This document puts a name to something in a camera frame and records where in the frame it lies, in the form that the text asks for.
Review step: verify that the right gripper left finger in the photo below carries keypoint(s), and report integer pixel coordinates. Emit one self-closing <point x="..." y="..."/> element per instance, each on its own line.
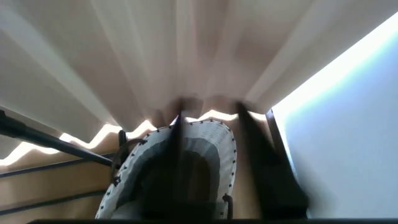
<point x="177" y="193"/>

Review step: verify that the black clothes rack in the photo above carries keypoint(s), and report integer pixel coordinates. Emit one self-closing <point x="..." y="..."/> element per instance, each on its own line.
<point x="46" y="140"/>

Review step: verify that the beige curtain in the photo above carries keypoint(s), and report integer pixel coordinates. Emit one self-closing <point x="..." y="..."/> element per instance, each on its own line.
<point x="124" y="56"/>

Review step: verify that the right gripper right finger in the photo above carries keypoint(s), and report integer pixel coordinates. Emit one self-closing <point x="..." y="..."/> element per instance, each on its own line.
<point x="276" y="186"/>

